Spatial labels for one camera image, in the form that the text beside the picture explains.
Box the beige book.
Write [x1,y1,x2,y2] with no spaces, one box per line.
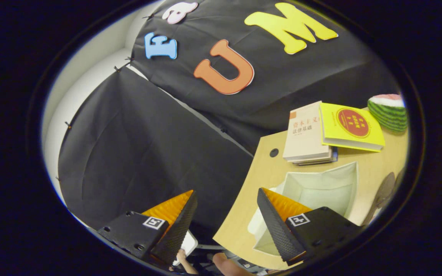
[282,101,333,163]

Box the row of black cloth clips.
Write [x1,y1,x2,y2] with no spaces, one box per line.
[55,12,156,182]

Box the person's bare limb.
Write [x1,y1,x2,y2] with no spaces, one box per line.
[175,249,256,276]

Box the white fabric storage box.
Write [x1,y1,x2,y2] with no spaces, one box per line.
[247,161,359,256]

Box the white flat object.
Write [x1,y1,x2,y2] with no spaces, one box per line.
[172,229,199,267]

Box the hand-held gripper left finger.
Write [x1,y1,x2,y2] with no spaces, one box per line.
[97,190,198,265]

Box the yellow book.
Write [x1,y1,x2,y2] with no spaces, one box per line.
[319,102,386,153]

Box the watermelon slice plush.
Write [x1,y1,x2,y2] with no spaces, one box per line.
[367,94,408,133]

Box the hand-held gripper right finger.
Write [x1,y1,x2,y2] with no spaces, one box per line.
[257,187,363,266]

